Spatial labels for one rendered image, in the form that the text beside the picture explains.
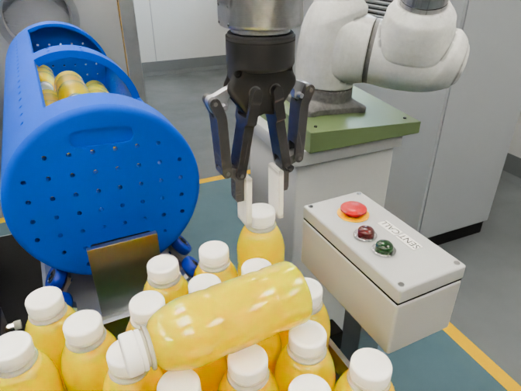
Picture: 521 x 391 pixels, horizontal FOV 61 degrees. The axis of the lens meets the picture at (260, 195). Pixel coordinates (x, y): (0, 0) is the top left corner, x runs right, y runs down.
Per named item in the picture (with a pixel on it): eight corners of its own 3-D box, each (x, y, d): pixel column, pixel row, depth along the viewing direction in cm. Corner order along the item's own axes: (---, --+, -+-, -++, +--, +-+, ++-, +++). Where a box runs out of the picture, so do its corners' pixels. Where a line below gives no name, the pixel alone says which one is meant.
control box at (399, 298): (353, 244, 71) (360, 188, 66) (449, 327, 56) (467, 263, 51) (299, 261, 67) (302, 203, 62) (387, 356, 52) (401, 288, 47)
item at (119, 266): (162, 288, 73) (153, 225, 67) (166, 297, 71) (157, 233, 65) (99, 307, 69) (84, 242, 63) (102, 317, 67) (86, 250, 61)
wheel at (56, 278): (67, 260, 72) (55, 256, 71) (70, 275, 68) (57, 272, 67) (53, 282, 73) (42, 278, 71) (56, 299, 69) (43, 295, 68)
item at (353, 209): (355, 204, 63) (356, 197, 62) (371, 216, 60) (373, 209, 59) (334, 210, 61) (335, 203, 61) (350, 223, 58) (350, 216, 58)
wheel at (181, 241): (171, 226, 78) (163, 234, 78) (179, 240, 75) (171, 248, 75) (188, 239, 81) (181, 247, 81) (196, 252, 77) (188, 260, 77)
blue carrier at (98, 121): (112, 111, 147) (101, 19, 133) (202, 254, 78) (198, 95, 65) (17, 120, 135) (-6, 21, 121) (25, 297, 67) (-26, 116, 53)
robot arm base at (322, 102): (324, 86, 132) (327, 67, 129) (367, 112, 115) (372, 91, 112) (269, 89, 125) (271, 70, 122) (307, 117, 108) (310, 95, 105)
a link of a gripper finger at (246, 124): (265, 89, 48) (253, 88, 47) (247, 183, 52) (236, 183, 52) (250, 81, 51) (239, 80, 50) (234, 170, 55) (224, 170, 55)
